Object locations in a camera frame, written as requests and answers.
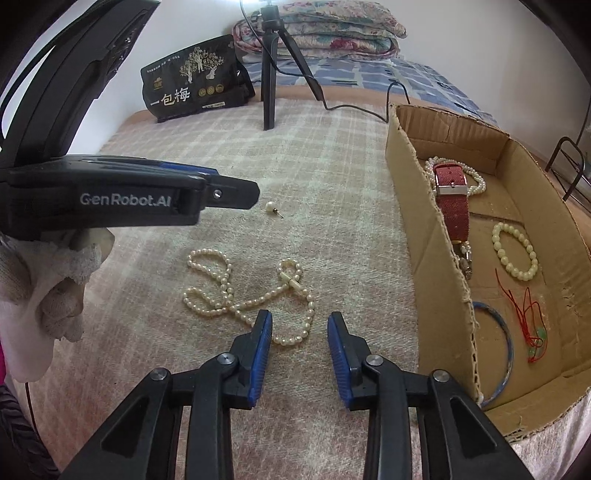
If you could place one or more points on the dark bangle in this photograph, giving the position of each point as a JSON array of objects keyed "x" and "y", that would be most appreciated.
[{"x": 508, "y": 337}]

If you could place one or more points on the pearl stud earring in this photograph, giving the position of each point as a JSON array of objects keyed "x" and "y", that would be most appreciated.
[{"x": 269, "y": 207}]

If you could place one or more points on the cardboard box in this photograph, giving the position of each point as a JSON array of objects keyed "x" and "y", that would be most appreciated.
[{"x": 531, "y": 194}]

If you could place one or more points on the blue patterned bed sheet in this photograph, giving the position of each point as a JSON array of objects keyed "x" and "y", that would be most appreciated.
[{"x": 360, "y": 74}]

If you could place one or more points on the black tripod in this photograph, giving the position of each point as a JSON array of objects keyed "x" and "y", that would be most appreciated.
[{"x": 269, "y": 83}]

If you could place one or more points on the person's dark striped clothing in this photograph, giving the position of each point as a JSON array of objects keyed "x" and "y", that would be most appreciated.
[{"x": 18, "y": 438}]

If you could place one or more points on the folded floral quilt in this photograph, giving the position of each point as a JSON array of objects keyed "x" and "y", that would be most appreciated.
[{"x": 332, "y": 32}]

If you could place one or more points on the black clothes rack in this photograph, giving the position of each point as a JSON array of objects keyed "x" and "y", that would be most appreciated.
[{"x": 551, "y": 159}]

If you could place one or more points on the grey fleece blanket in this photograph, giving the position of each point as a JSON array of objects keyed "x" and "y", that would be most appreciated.
[{"x": 554, "y": 443}]

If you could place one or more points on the black snack bag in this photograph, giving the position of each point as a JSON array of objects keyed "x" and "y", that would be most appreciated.
[{"x": 194, "y": 78}]

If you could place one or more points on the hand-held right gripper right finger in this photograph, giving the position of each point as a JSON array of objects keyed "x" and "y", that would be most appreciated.
[{"x": 337, "y": 360}]

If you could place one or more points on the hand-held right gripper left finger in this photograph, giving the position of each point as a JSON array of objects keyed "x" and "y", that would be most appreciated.
[{"x": 258, "y": 355}]

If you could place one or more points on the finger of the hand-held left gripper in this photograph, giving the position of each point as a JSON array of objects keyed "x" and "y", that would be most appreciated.
[
  {"x": 231, "y": 194},
  {"x": 203, "y": 171}
]

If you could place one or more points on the person's left hand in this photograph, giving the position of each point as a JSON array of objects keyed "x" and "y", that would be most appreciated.
[{"x": 60, "y": 300}]

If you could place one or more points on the beige plaid blanket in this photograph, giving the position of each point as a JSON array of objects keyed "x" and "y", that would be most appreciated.
[{"x": 323, "y": 184}]

